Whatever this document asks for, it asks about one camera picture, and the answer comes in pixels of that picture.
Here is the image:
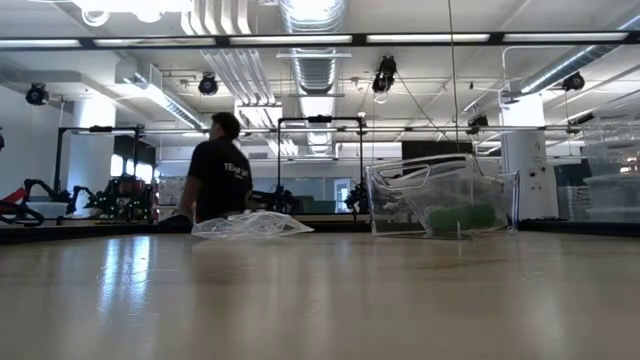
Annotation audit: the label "clear plastic bag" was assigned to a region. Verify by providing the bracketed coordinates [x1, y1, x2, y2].
[191, 210, 315, 241]
[422, 172, 504, 234]

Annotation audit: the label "clear plastic container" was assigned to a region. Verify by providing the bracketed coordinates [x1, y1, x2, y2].
[364, 152, 521, 240]

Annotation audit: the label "light green elastic bandage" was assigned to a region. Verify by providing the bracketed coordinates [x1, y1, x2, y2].
[427, 203, 499, 232]

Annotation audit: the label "teal laptop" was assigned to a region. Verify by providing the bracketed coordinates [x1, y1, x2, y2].
[302, 199, 338, 215]

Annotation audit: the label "person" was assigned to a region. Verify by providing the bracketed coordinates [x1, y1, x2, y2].
[178, 111, 255, 225]

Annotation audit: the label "black monitor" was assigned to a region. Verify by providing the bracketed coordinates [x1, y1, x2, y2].
[401, 140, 475, 164]

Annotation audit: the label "white LED light strip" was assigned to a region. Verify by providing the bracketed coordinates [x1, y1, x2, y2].
[0, 38, 82, 49]
[366, 33, 490, 44]
[93, 37, 218, 48]
[229, 34, 354, 46]
[502, 32, 629, 42]

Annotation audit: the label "white patterned board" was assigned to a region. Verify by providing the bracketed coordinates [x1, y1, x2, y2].
[158, 174, 187, 206]

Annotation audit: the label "black robot with green lights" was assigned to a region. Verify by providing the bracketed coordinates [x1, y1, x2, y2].
[94, 174, 155, 222]

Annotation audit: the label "stacked clear storage bins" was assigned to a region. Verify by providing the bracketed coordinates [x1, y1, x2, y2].
[557, 117, 640, 224]

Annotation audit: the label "red and black machine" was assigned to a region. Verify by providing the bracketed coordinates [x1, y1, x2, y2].
[0, 187, 46, 227]

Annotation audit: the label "black background rig frame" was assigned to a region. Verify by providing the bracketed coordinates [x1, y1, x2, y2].
[276, 115, 366, 211]
[52, 124, 146, 224]

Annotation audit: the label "black ceiling camera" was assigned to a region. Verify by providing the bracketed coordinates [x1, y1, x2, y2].
[371, 54, 399, 95]
[198, 73, 220, 96]
[562, 71, 585, 92]
[25, 82, 50, 106]
[467, 114, 489, 136]

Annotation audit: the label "thin hanging cable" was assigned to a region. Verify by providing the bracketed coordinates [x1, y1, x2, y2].
[446, 0, 460, 151]

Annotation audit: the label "black aluminium rig frame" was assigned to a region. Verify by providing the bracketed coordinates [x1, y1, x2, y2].
[0, 29, 640, 242]

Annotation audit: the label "silver ceiling duct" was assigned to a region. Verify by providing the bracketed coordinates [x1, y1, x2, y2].
[519, 14, 640, 95]

